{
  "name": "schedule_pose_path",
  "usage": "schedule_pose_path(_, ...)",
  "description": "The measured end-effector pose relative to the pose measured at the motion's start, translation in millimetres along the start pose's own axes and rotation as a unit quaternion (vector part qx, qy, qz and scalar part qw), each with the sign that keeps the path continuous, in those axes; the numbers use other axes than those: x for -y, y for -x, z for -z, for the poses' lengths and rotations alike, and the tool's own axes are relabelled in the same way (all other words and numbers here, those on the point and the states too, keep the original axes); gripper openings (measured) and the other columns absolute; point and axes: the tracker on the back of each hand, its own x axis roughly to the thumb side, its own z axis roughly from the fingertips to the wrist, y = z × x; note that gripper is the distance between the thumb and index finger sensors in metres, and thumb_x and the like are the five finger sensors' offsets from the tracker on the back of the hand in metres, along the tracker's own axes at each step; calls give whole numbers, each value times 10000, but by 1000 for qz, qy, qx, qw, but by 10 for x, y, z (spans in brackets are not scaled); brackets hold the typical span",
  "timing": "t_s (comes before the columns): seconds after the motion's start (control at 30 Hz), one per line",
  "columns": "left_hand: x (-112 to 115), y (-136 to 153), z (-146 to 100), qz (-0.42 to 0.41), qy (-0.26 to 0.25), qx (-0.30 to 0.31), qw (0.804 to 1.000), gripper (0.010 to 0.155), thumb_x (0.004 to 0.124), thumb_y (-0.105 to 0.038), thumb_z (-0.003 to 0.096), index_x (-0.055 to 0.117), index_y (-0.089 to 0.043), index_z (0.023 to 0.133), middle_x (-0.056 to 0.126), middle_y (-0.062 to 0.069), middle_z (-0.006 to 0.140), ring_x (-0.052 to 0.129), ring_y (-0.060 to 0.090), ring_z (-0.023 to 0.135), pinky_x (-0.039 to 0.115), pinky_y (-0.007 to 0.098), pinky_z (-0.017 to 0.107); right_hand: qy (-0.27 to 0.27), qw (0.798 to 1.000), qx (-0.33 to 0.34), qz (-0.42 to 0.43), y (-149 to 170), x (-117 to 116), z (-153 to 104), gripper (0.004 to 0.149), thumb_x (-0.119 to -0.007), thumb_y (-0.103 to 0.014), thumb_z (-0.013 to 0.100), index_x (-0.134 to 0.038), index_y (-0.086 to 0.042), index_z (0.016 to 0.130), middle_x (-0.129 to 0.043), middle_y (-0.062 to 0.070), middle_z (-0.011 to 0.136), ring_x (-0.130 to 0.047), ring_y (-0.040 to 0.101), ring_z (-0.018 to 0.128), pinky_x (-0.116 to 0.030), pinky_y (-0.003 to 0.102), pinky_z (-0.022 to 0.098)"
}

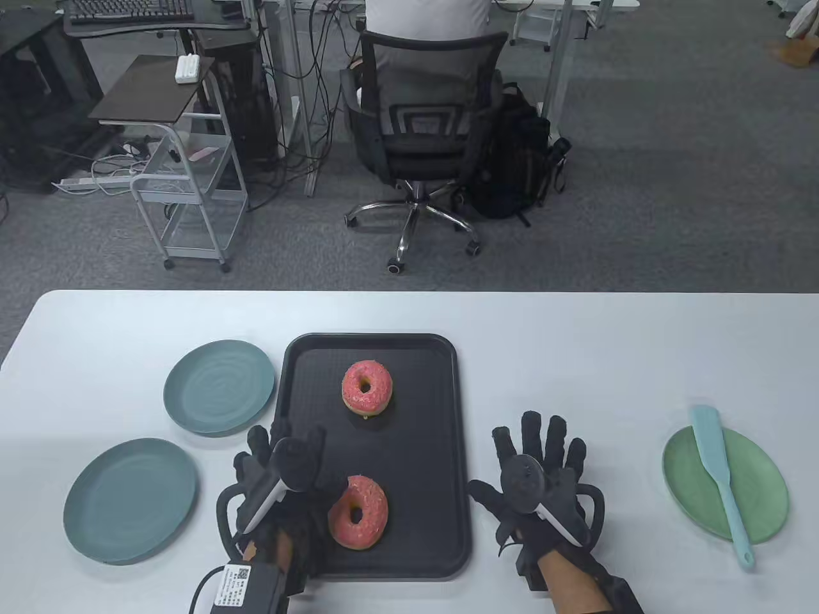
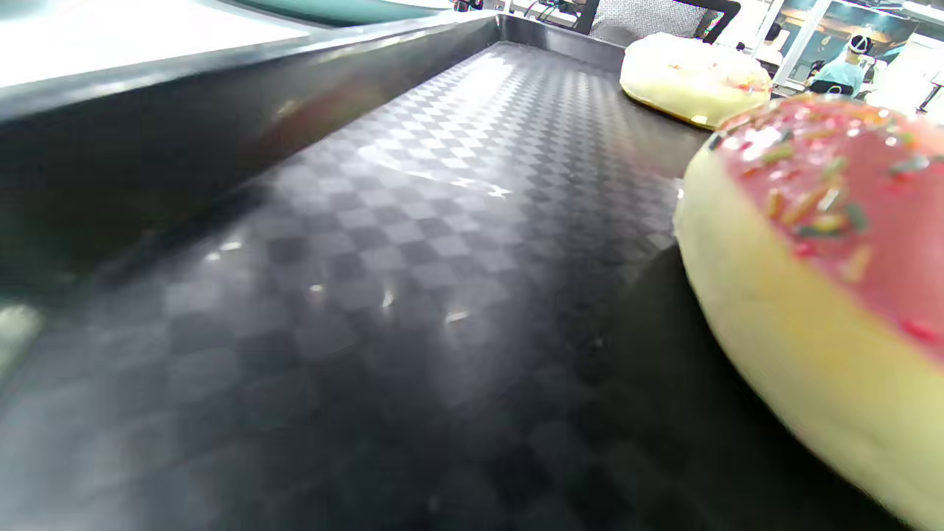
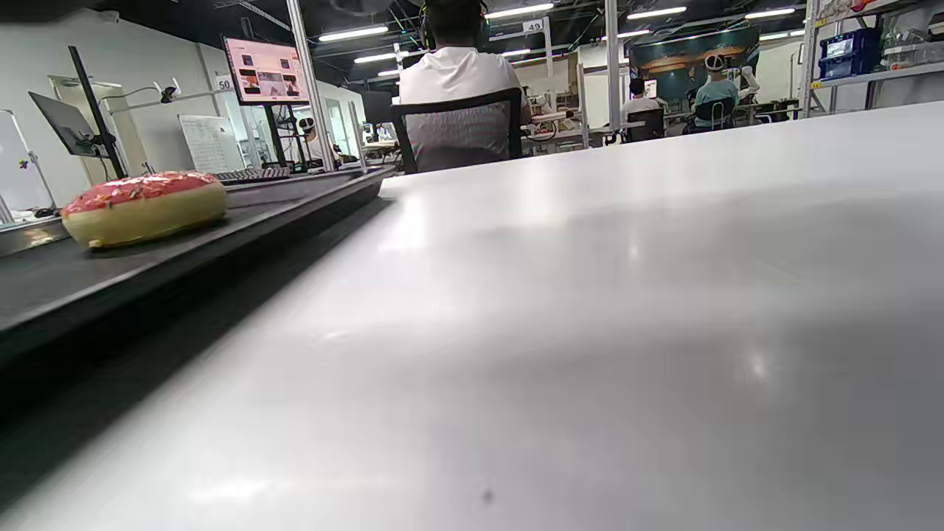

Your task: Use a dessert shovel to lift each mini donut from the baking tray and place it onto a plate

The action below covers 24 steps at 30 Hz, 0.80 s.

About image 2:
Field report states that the teal round plate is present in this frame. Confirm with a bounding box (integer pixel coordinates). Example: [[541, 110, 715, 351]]
[[229, 0, 454, 28]]

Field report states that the pink sprinkled mini donut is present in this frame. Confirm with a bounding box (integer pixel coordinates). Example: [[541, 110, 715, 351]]
[[673, 94, 944, 531], [619, 32, 773, 131]]

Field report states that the black baking tray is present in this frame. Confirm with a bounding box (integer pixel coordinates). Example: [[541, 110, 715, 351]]
[[0, 11, 944, 531]]

